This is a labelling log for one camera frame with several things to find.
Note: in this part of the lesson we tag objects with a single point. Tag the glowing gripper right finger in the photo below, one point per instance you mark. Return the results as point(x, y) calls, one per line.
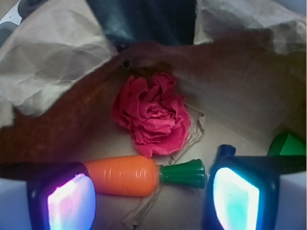
point(242, 194)

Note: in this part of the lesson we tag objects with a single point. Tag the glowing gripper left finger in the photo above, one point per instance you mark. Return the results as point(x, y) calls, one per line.
point(61, 196)

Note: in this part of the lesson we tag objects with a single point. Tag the red paper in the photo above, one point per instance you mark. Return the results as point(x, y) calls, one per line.
point(156, 116)

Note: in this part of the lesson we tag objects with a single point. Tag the green cylinder block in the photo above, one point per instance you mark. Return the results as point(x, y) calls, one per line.
point(287, 144)

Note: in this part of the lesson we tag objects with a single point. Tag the orange toy carrot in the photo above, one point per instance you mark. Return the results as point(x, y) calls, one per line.
point(140, 176)

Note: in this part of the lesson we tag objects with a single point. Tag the brown paper bag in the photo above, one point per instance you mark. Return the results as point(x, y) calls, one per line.
point(240, 65)

